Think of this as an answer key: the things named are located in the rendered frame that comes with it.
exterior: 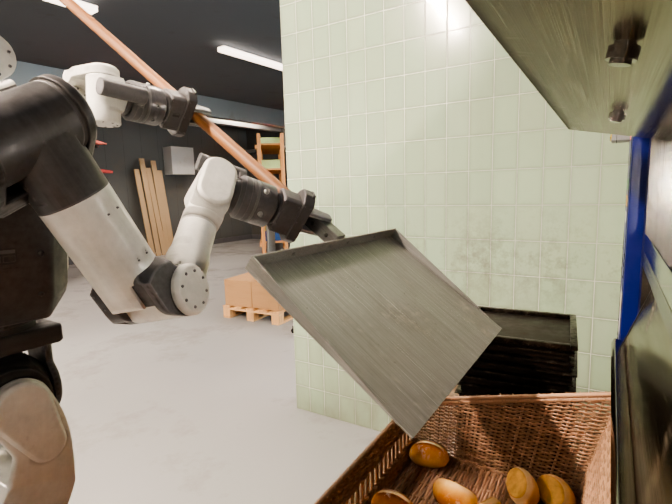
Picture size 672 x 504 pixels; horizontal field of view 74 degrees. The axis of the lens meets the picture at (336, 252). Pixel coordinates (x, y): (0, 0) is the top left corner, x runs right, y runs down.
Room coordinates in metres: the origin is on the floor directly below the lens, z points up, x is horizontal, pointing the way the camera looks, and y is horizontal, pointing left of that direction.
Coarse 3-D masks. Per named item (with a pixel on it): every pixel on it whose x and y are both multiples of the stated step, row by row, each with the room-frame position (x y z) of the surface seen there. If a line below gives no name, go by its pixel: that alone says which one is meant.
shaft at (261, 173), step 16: (64, 0) 1.44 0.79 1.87; (80, 16) 1.39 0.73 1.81; (96, 32) 1.36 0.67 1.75; (128, 48) 1.31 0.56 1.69; (144, 64) 1.26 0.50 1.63; (160, 80) 1.22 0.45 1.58; (208, 128) 1.12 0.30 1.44; (224, 144) 1.09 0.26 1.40; (240, 160) 1.07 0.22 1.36; (256, 176) 1.04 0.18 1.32; (272, 176) 1.03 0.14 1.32
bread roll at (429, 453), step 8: (424, 440) 1.06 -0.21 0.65; (416, 448) 1.04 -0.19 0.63; (424, 448) 1.04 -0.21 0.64; (432, 448) 1.03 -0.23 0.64; (440, 448) 1.03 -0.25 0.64; (416, 456) 1.03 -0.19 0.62; (424, 456) 1.02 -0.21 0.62; (432, 456) 1.02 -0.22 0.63; (440, 456) 1.02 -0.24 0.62; (448, 456) 1.03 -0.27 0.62; (424, 464) 1.02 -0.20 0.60; (432, 464) 1.02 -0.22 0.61; (440, 464) 1.02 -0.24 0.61
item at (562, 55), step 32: (480, 0) 0.29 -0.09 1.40; (512, 0) 0.28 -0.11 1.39; (544, 0) 0.27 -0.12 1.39; (576, 0) 0.26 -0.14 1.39; (608, 0) 0.26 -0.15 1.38; (640, 0) 0.25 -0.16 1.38; (512, 32) 0.34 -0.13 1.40; (544, 32) 0.33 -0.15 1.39; (576, 32) 0.32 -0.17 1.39; (608, 32) 0.31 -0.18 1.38; (640, 32) 0.30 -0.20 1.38; (544, 64) 0.43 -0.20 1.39; (576, 64) 0.41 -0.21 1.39; (640, 64) 0.37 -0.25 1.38; (544, 96) 0.60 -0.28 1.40; (576, 96) 0.56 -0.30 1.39; (608, 96) 0.53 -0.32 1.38; (640, 96) 0.50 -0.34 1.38; (576, 128) 0.93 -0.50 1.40; (608, 128) 0.84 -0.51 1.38; (640, 128) 0.77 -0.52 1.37
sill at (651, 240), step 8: (648, 240) 0.82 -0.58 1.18; (656, 240) 0.79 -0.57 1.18; (664, 240) 0.78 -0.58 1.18; (648, 248) 0.80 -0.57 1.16; (656, 248) 0.70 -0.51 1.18; (664, 248) 0.69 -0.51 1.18; (648, 256) 0.79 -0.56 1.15; (656, 256) 0.67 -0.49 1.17; (664, 256) 0.62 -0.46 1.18; (656, 264) 0.66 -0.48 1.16; (664, 264) 0.57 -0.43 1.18; (656, 272) 0.65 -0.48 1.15; (664, 272) 0.56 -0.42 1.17; (664, 280) 0.56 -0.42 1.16; (664, 288) 0.55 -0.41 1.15
